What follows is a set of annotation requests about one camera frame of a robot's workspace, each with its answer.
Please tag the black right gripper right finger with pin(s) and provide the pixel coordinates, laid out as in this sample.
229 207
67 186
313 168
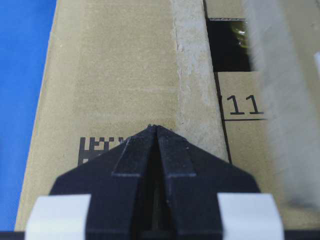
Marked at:
210 199

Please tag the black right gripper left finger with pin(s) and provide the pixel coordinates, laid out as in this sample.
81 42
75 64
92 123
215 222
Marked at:
97 200

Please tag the brown cardboard box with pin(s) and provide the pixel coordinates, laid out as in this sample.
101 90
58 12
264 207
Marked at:
113 67

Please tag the blue table mat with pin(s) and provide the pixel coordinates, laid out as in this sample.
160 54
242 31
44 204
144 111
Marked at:
25 27

